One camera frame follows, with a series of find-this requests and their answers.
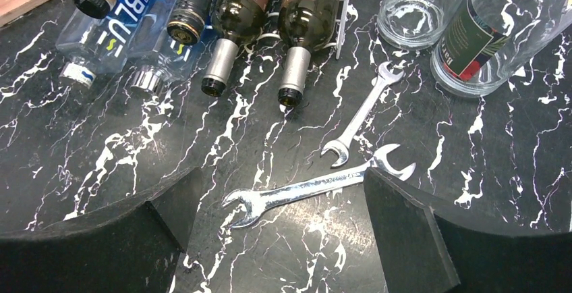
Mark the dark wine bottle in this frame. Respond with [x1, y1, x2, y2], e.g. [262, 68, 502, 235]
[201, 0, 269, 97]
[278, 0, 340, 107]

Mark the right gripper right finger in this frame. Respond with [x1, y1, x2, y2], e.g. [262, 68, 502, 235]
[364, 167, 571, 292]

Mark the large silver wrench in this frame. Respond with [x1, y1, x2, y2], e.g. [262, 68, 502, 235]
[221, 143, 416, 229]

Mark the blue bottle right bottom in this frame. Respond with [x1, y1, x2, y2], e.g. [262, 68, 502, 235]
[127, 3, 215, 97]

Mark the clear bottle green label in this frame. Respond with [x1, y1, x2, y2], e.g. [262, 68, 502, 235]
[377, 0, 463, 50]

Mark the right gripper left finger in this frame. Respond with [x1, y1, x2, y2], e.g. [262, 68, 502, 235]
[1, 168, 203, 292]

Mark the dark wine bottle left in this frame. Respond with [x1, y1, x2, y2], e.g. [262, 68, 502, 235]
[201, 0, 269, 97]

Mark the blue bottle left bottom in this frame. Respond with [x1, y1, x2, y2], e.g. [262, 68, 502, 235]
[56, 0, 167, 90]

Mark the dark wine bottle right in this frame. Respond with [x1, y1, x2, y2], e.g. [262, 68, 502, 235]
[278, 0, 340, 107]

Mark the small silver wrench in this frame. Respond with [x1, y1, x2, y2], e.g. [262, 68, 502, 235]
[320, 61, 405, 168]

